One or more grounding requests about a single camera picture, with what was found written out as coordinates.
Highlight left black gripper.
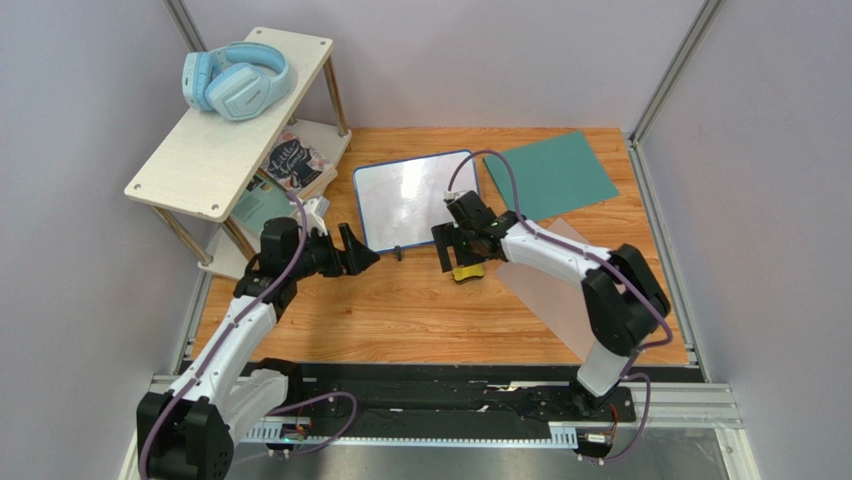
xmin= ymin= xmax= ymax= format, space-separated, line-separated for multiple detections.
xmin=288 ymin=224 xmax=380 ymax=282

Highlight yellow bone-shaped eraser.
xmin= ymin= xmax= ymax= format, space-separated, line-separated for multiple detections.
xmin=452 ymin=264 xmax=485 ymax=284

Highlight blue framed whiteboard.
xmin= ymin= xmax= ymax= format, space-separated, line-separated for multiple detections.
xmin=352 ymin=150 xmax=480 ymax=253

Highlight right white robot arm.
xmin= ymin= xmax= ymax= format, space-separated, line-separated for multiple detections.
xmin=432 ymin=190 xmax=671 ymax=403

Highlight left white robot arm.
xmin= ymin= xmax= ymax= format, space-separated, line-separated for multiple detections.
xmin=136 ymin=217 xmax=380 ymax=479

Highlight teal book under shelf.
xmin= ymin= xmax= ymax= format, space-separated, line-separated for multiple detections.
xmin=231 ymin=175 xmax=296 ymax=235

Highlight dark floral book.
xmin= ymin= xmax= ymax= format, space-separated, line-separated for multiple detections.
xmin=261 ymin=129 xmax=337 ymax=199

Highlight pinkish grey mat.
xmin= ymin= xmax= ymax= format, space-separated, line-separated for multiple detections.
xmin=497 ymin=220 xmax=641 ymax=363

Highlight teal mat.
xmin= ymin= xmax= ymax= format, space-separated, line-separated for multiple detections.
xmin=484 ymin=131 xmax=619 ymax=221

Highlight white two-tier shelf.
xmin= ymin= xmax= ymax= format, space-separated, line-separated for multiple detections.
xmin=124 ymin=27 xmax=352 ymax=279

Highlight light blue headphones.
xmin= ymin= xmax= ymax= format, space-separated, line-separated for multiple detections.
xmin=181 ymin=42 xmax=294 ymax=121

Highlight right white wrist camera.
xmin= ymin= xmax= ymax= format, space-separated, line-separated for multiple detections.
xmin=443 ymin=190 xmax=468 ymax=204

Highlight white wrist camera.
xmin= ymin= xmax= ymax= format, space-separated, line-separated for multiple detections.
xmin=443 ymin=190 xmax=468 ymax=204
xmin=300 ymin=196 xmax=330 ymax=236

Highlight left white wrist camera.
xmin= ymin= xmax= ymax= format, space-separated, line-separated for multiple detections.
xmin=300 ymin=196 xmax=330 ymax=236

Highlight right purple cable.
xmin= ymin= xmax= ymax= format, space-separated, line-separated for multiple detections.
xmin=444 ymin=149 xmax=675 ymax=465

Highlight purple cable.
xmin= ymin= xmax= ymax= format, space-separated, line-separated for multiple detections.
xmin=444 ymin=149 xmax=675 ymax=465
xmin=138 ymin=190 xmax=359 ymax=480

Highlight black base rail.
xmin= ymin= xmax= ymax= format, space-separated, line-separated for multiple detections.
xmin=247 ymin=363 xmax=641 ymax=449

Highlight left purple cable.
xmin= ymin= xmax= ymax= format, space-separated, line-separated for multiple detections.
xmin=138 ymin=190 xmax=359 ymax=480

